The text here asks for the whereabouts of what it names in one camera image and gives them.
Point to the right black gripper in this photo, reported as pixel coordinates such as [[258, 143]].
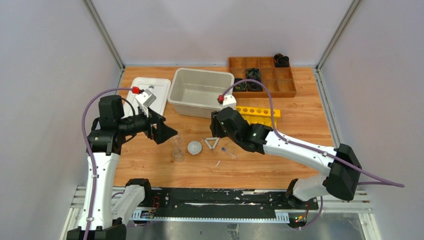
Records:
[[215, 126]]

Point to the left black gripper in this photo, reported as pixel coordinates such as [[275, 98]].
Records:
[[152, 125]]

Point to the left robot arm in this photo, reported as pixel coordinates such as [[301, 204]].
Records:
[[100, 218]]

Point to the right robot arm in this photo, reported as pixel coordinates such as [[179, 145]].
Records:
[[338, 167]]

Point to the white clay triangle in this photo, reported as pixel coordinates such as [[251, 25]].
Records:
[[211, 142]]

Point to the small glass flask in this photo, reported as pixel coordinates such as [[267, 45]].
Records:
[[178, 154]]

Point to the yellow test tube rack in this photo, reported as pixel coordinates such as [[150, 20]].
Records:
[[256, 115]]

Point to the white evaporating dish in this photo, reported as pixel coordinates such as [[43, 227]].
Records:
[[194, 147]]

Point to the white plastic lid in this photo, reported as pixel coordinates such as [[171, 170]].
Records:
[[160, 87]]

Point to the beige plastic bin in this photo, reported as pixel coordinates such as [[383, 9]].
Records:
[[194, 92]]

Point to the wooden compartment tray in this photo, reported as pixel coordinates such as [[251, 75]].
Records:
[[278, 80]]

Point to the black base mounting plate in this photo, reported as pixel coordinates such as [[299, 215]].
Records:
[[221, 203]]

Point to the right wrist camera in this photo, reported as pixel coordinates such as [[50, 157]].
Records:
[[227, 101]]

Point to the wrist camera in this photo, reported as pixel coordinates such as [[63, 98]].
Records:
[[144, 101], [227, 101]]

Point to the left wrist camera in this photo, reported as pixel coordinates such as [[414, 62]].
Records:
[[144, 101]]

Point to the black strap coil corner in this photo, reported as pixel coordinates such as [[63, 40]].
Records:
[[281, 61]]

